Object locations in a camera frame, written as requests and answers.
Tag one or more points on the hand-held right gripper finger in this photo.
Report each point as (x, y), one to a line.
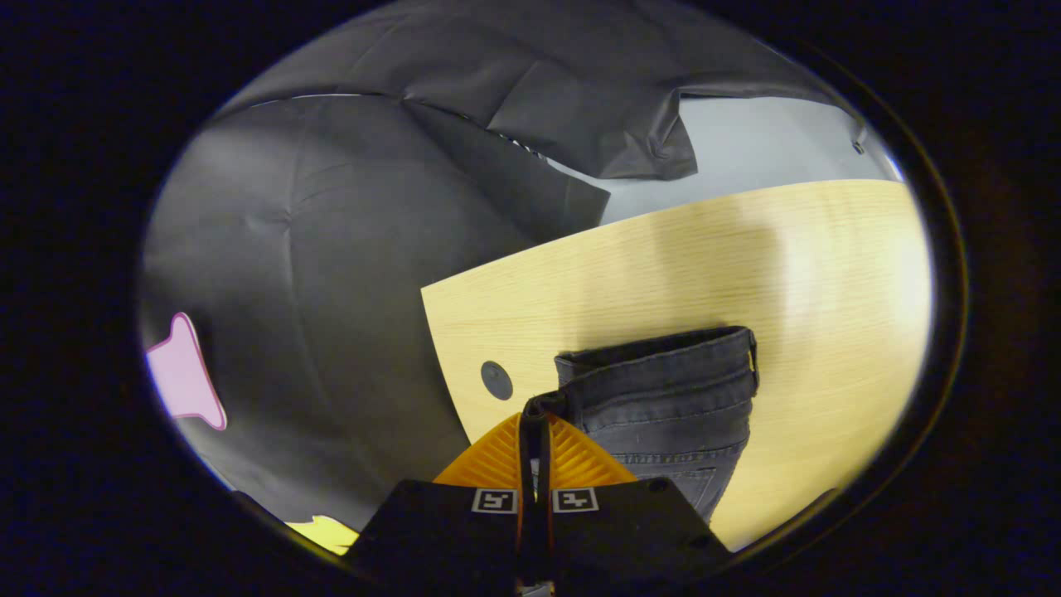
(525, 464)
(545, 464)

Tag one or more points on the dark grey jeans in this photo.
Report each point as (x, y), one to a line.
(663, 398)

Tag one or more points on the dark round table grommet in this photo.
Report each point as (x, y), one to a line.
(496, 381)

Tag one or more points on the black backdrop cloth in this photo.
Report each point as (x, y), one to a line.
(315, 249)

